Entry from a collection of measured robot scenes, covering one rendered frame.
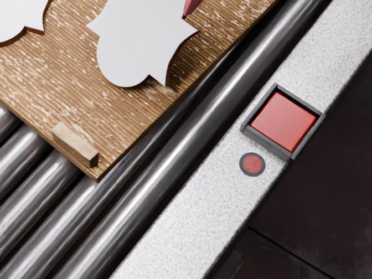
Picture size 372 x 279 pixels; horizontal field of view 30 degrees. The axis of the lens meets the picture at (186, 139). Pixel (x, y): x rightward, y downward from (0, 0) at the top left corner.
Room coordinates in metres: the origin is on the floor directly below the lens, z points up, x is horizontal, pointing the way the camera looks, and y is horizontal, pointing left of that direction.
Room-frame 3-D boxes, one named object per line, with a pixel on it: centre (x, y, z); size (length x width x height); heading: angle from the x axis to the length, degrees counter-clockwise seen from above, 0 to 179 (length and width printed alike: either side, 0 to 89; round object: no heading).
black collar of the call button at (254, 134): (0.41, -0.11, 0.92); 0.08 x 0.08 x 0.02; 63
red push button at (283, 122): (0.41, -0.11, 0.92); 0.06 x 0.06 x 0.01; 63
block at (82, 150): (0.33, 0.12, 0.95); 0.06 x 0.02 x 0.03; 59
